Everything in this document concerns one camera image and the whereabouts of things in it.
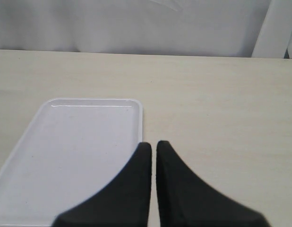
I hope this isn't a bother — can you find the white backdrop curtain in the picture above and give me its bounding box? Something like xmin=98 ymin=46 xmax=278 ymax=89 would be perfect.
xmin=0 ymin=0 xmax=292 ymax=59

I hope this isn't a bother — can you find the white rectangular tray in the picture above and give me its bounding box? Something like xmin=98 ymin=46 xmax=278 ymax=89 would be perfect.
xmin=0 ymin=98 xmax=143 ymax=227

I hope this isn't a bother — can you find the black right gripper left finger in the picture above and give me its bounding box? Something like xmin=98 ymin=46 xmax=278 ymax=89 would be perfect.
xmin=52 ymin=142 xmax=152 ymax=227

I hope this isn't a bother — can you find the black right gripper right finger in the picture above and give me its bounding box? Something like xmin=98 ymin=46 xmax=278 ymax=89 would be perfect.
xmin=156 ymin=140 xmax=270 ymax=227

